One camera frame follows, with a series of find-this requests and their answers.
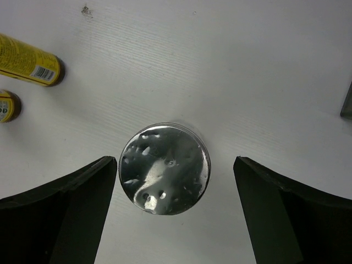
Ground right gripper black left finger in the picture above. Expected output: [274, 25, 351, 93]
[1, 156, 117, 263]

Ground yellow label bottle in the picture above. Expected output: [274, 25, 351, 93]
[1, 34, 65, 87]
[1, 90, 22, 123]

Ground white granule jar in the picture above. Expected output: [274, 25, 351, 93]
[118, 121, 211, 216]

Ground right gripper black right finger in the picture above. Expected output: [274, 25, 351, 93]
[233, 156, 351, 263]

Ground front yellow label bottle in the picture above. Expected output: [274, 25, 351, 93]
[1, 90, 22, 123]

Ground grey plastic bin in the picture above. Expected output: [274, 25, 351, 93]
[340, 84, 352, 120]

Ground rear yellow label bottle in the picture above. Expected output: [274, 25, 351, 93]
[1, 34, 65, 87]

